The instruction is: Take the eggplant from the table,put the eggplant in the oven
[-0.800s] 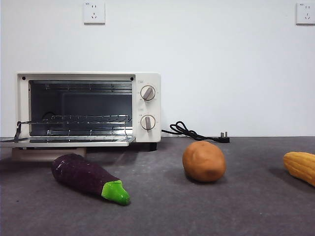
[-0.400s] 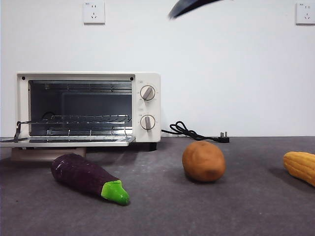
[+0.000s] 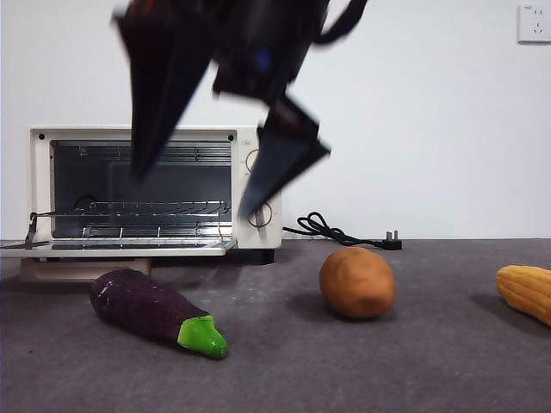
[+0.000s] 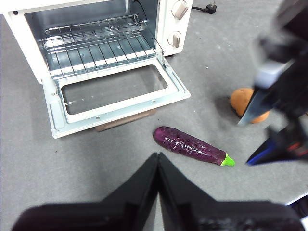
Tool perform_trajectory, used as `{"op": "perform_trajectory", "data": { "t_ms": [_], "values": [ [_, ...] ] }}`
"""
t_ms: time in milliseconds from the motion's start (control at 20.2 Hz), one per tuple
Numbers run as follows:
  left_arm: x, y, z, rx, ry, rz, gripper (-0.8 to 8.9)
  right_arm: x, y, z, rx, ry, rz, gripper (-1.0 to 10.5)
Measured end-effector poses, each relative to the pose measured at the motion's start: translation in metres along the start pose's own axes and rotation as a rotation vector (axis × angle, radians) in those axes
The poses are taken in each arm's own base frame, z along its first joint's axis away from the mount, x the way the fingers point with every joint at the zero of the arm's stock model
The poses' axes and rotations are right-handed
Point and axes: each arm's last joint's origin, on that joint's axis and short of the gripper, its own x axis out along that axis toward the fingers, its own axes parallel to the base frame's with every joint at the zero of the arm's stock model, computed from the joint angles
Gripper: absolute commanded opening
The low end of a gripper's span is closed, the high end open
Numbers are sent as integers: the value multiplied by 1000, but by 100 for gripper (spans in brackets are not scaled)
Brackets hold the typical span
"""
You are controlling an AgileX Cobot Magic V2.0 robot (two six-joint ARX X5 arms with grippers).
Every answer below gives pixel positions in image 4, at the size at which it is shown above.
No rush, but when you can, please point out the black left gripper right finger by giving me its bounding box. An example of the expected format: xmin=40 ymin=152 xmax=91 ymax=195
xmin=157 ymin=151 xmax=307 ymax=231

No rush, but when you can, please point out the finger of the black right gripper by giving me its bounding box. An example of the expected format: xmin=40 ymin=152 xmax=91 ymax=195
xmin=245 ymin=125 xmax=308 ymax=167
xmin=237 ymin=87 xmax=278 ymax=127

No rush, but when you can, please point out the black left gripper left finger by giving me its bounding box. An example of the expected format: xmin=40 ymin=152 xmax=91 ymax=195
xmin=11 ymin=152 xmax=159 ymax=231

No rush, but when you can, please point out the purple eggplant with green stem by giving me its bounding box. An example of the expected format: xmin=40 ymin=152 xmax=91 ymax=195
xmin=153 ymin=126 xmax=236 ymax=167

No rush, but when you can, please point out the oven door with beige handle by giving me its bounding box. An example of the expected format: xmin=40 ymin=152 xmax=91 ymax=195
xmin=42 ymin=56 xmax=192 ymax=140

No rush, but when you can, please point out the oven timer knob beige grip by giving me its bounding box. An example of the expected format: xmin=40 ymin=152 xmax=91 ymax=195
xmin=167 ymin=30 xmax=182 ymax=48

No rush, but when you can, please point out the oven temperature knob beige grip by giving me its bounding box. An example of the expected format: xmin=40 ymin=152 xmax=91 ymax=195
xmin=172 ymin=0 xmax=190 ymax=20

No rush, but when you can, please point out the white toaster oven body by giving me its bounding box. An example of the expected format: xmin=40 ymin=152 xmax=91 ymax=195
xmin=0 ymin=0 xmax=193 ymax=85

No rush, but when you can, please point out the brown potato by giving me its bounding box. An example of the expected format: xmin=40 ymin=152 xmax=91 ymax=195
xmin=230 ymin=88 xmax=270 ymax=124

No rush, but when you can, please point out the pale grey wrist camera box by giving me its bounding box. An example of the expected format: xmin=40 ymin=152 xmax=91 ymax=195
xmin=254 ymin=60 xmax=295 ymax=90

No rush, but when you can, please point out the black power cable with plug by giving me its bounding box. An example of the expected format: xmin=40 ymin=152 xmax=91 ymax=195
xmin=192 ymin=1 xmax=218 ymax=14

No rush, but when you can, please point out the metal wire oven rack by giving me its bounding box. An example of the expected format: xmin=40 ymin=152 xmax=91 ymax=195
xmin=41 ymin=13 xmax=165 ymax=76

